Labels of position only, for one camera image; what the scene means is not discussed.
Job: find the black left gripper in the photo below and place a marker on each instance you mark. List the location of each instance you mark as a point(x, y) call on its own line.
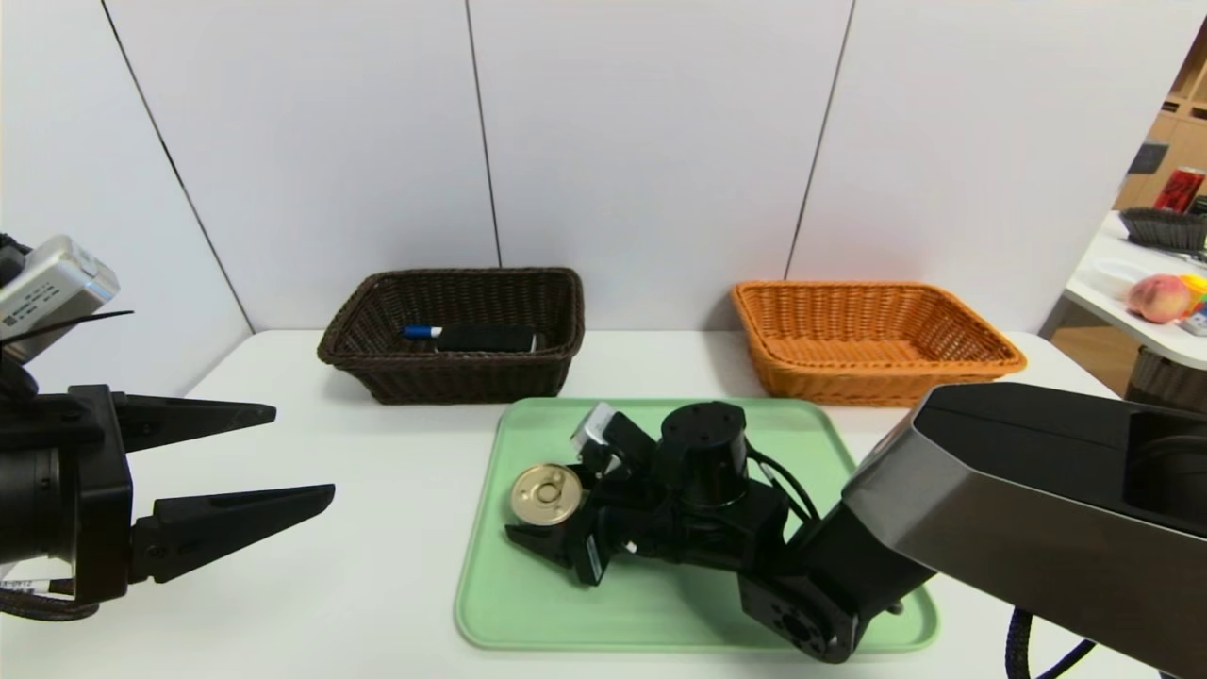
point(102, 490)

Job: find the wooden shelf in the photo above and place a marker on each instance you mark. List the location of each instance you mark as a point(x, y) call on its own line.
point(1190, 132)

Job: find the small grey device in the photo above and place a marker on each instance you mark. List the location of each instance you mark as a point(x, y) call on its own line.
point(1198, 323)

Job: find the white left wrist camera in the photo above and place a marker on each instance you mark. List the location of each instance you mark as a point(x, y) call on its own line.
point(47, 292)

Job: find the light green plastic tray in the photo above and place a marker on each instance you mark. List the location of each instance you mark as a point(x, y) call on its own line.
point(660, 613)

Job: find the red drink can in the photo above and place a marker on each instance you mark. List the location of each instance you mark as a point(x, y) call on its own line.
point(1181, 189)

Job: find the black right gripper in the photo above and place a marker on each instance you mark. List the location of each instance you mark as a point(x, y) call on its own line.
point(592, 556)

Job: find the white bowl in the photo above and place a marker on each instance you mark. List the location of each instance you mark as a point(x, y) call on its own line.
point(1113, 276)

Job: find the black white whiteboard eraser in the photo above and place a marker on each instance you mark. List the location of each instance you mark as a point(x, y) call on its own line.
point(486, 338)

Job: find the grey perforated bin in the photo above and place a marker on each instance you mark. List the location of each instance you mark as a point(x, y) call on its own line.
point(1165, 377)

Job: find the pink peach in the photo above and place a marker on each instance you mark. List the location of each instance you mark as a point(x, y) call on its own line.
point(1160, 297)

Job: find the dark grey box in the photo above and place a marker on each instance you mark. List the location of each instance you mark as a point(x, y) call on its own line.
point(1149, 157)

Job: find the yellow toy fruit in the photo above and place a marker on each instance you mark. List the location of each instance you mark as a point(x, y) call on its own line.
point(1198, 288)

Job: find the small gold-lid food can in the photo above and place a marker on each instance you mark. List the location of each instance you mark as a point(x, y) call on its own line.
point(547, 492)

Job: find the dark brown wicker basket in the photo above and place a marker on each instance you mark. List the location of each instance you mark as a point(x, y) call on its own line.
point(471, 377)

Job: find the white blue whiteboard marker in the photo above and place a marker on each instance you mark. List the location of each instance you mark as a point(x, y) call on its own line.
point(420, 332)

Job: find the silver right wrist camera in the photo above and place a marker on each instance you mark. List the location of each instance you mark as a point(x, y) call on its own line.
point(594, 429)

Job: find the white side table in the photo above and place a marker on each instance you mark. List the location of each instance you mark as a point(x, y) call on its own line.
point(1113, 311)

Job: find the orange wicker basket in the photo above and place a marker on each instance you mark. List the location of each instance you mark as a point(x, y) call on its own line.
point(868, 358)

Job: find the small dark grey basket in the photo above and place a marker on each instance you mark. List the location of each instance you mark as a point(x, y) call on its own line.
point(1165, 228)

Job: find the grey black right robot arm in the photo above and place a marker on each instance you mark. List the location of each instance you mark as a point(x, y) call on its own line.
point(1037, 490)

